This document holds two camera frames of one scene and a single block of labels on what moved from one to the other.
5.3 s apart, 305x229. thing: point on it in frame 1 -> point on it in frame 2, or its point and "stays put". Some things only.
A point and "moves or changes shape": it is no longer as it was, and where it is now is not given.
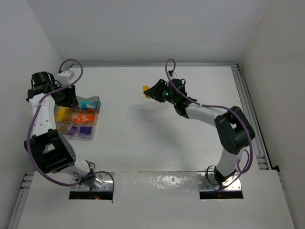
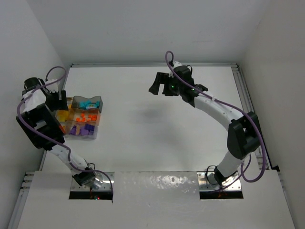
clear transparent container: (82, 130) stays put
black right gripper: (157, 90) -> (164, 84)
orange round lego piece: (77, 120) moves or changes shape
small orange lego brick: (91, 118) moves or changes shape
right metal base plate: (208, 182) stays put
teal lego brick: (88, 102) moves or changes shape
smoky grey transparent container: (93, 102) stays put
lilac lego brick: (72, 130) stays put
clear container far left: (63, 118) stays put
